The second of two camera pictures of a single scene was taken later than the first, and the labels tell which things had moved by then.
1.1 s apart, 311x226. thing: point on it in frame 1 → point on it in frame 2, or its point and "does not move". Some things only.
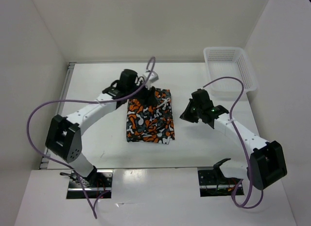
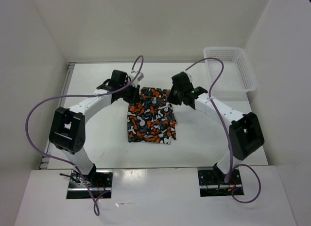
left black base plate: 100,181 does not move
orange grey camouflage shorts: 153,123 does not move
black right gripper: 185,115 → 170,97
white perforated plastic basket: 223,61 does not move
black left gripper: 149,98 → 135,98
